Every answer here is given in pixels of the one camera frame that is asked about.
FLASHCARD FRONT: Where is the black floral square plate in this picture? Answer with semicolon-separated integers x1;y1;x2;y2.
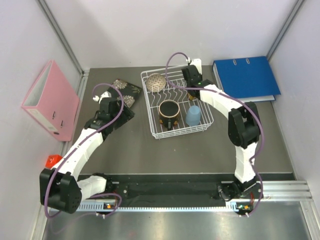
112;78;142;108

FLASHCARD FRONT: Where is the yellow round plate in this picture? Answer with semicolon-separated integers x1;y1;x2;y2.
187;93;197;101

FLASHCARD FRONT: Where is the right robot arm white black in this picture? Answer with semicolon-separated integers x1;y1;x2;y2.
181;65;261;202

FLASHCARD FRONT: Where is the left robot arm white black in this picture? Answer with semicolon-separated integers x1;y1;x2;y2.
39;97;135;214

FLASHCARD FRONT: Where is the beige patterned bowl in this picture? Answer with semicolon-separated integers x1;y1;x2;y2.
145;73;167;93

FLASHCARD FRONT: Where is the light blue plastic cup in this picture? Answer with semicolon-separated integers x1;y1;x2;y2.
185;105;201;127

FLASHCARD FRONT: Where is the black orange patterned mug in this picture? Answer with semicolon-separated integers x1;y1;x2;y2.
158;99;181;131

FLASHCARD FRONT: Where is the red box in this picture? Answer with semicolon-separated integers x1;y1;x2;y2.
45;154;63;169

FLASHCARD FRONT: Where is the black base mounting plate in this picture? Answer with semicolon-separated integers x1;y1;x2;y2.
84;174;263;201

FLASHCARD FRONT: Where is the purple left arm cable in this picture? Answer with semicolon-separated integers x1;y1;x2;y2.
43;83;126;221

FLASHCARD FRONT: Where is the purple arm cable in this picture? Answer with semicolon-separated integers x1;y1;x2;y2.
43;83;126;221
166;51;265;217

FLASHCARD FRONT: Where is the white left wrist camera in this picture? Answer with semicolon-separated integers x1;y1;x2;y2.
92;91;112;104

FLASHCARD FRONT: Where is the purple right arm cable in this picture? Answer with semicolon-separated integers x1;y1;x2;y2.
166;51;265;217

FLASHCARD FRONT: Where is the white wire dish rack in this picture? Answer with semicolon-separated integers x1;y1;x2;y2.
140;66;214;139

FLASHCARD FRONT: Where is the blue ring binder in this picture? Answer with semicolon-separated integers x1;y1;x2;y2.
212;56;281;102

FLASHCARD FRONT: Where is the pink ring binder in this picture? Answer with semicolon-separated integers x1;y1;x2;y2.
21;60;80;142

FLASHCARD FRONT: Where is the grey slotted cable duct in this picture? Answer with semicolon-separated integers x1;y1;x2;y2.
76;201;240;213

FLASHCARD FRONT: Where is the aluminium frame rail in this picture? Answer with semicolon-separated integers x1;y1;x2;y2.
259;181;313;201

